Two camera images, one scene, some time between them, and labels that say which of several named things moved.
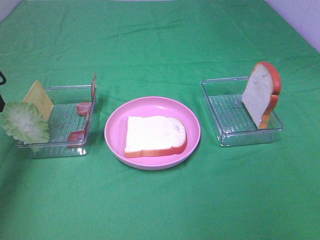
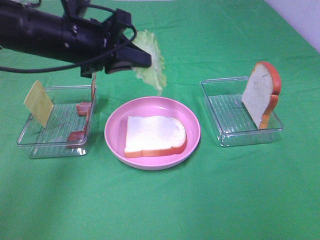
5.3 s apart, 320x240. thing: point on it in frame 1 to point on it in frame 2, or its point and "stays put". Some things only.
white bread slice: x=154 y=135 stays put
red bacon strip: x=77 y=138 stays put
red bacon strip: x=83 y=108 stays put
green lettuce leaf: x=22 y=120 to x=155 y=75
